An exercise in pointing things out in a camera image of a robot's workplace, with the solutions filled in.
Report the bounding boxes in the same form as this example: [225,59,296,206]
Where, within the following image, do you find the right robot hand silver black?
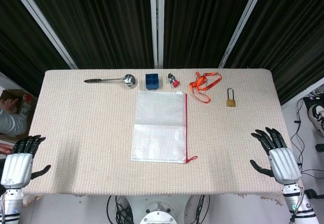
[250,127,302,185]

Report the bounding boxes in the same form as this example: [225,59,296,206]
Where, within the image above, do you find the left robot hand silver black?
[1,135,52,189]

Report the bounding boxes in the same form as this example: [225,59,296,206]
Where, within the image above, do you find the clear zipper pouch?
[130,90,198,164]

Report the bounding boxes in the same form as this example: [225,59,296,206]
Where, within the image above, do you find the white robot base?
[125,195,193,224]

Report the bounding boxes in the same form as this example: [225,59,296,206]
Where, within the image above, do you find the bystander in grey sweater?
[0,98,28,156]

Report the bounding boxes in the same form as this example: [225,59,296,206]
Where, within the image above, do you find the black and white sneaker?
[308,104,324,136]

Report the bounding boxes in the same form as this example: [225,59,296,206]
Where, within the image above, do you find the cardboard box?
[0,89,38,141]

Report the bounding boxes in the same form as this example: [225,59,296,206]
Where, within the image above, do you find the beige woven tablecloth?
[22,68,292,207]

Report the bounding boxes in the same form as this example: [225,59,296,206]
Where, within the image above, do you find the brass padlock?
[226,87,238,108]

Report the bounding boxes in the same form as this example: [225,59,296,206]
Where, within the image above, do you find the black pleated curtain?
[224,0,324,106]
[0,0,72,83]
[163,0,259,69]
[21,0,154,70]

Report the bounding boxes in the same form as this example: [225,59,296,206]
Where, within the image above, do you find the steel ladle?
[84,74,138,88]

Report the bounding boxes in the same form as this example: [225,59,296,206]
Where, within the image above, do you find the blue cube block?
[145,73,160,92]

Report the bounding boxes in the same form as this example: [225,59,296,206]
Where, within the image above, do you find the black floor cables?
[290,96,324,178]

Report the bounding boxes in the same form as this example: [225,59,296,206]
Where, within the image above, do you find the black cable bundle under base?
[106,195,211,224]

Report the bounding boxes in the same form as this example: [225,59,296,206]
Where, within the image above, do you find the orange lanyard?
[189,72,223,103]

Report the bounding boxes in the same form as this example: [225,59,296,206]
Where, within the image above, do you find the red push button switch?
[167,73,181,88]

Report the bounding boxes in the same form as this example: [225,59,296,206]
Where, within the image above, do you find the aluminium frame post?
[149,0,166,69]
[7,0,78,70]
[219,0,268,69]

